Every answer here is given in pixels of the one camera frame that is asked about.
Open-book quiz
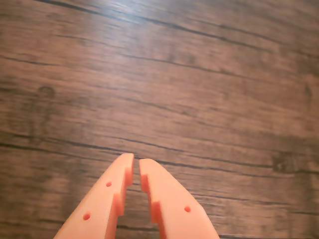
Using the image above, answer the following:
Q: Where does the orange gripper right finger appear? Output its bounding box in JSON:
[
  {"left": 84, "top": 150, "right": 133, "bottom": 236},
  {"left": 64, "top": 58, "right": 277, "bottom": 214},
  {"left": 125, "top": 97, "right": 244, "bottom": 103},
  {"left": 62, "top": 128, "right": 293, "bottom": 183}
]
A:
[{"left": 139, "top": 158, "right": 220, "bottom": 239}]

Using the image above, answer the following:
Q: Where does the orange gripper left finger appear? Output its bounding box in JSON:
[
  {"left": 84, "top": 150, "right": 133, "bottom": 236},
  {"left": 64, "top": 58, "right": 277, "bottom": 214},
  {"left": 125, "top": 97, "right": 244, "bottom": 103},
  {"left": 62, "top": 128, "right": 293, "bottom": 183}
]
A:
[{"left": 53, "top": 153, "right": 135, "bottom": 239}]

